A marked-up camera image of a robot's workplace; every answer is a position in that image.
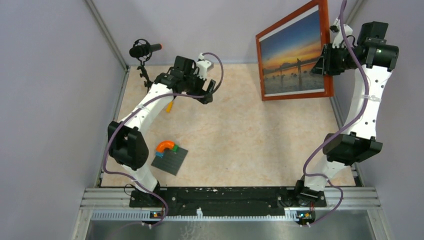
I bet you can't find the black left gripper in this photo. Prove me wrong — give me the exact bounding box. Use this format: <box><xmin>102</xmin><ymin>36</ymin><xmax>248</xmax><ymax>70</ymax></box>
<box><xmin>183</xmin><ymin>68</ymin><xmax>216</xmax><ymax>104</ymax></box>

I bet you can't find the yellow handled screwdriver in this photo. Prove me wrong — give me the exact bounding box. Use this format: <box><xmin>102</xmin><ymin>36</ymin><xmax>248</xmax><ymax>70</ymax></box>
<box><xmin>165</xmin><ymin>101</ymin><xmax>174</xmax><ymax>113</ymax></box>

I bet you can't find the red wooden photo frame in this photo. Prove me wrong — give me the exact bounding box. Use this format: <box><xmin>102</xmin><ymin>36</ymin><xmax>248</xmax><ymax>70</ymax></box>
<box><xmin>255</xmin><ymin>0</ymin><xmax>335</xmax><ymax>101</ymax></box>

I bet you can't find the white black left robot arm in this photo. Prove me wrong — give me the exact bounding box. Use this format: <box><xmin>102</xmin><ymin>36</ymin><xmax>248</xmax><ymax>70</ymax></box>
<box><xmin>107</xmin><ymin>53</ymin><xmax>216</xmax><ymax>207</ymax></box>

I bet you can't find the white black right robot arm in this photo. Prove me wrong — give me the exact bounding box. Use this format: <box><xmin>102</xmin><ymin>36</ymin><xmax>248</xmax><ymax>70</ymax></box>
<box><xmin>293</xmin><ymin>19</ymin><xmax>399</xmax><ymax>206</ymax></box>

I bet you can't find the black microphone tripod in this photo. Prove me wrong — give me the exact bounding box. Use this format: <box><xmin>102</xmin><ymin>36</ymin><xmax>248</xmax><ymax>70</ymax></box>
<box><xmin>137</xmin><ymin>63</ymin><xmax>154</xmax><ymax>92</ymax></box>

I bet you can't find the orange curved lego piece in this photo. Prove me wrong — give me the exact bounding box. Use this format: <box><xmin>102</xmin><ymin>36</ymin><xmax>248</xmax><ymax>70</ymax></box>
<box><xmin>155</xmin><ymin>140</ymin><xmax>176</xmax><ymax>153</ymax></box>

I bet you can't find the green lego brick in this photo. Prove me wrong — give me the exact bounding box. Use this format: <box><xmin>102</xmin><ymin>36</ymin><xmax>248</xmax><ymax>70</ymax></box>
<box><xmin>171</xmin><ymin>144</ymin><xmax>179</xmax><ymax>152</ymax></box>

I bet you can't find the blue lego brick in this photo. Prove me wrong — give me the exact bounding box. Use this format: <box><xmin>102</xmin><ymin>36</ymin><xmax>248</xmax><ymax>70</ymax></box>
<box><xmin>155</xmin><ymin>151</ymin><xmax>165</xmax><ymax>158</ymax></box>

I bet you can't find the grey lego baseplate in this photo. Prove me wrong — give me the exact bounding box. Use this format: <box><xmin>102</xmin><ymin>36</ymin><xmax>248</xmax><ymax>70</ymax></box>
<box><xmin>151</xmin><ymin>147</ymin><xmax>189</xmax><ymax>176</ymax></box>

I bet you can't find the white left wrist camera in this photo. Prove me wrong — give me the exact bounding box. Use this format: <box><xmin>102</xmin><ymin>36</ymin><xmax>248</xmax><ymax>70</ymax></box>
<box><xmin>196</xmin><ymin>52</ymin><xmax>214</xmax><ymax>80</ymax></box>

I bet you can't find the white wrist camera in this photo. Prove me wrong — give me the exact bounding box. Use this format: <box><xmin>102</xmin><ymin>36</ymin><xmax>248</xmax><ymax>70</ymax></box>
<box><xmin>196</xmin><ymin>52</ymin><xmax>214</xmax><ymax>80</ymax></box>
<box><xmin>330</xmin><ymin>18</ymin><xmax>353</xmax><ymax>49</ymax></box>

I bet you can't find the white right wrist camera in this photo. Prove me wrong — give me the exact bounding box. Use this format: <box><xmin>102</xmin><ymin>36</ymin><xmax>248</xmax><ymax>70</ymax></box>
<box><xmin>330</xmin><ymin>18</ymin><xmax>353</xmax><ymax>49</ymax></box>

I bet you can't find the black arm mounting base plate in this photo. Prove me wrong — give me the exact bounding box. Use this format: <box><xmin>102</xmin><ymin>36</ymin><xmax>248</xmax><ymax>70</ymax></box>
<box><xmin>129</xmin><ymin>186</ymin><xmax>327</xmax><ymax>217</ymax></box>

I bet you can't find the aluminium front rail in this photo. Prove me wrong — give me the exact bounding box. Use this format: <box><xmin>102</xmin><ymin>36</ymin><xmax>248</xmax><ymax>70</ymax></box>
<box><xmin>80</xmin><ymin>187</ymin><xmax>381</xmax><ymax>222</ymax></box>

